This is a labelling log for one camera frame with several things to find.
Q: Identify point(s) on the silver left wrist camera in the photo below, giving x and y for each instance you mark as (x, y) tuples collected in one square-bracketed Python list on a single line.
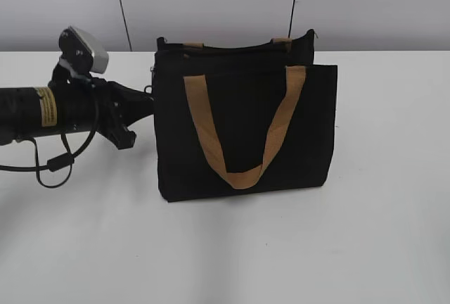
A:
[(81, 55)]

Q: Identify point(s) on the black tote bag tan handles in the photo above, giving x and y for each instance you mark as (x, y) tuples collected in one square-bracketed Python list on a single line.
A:
[(230, 122)]

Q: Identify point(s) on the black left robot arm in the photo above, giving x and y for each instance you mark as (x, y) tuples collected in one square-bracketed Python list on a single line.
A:
[(29, 112)]

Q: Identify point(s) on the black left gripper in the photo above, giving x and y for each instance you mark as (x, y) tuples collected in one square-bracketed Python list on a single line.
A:
[(82, 107)]

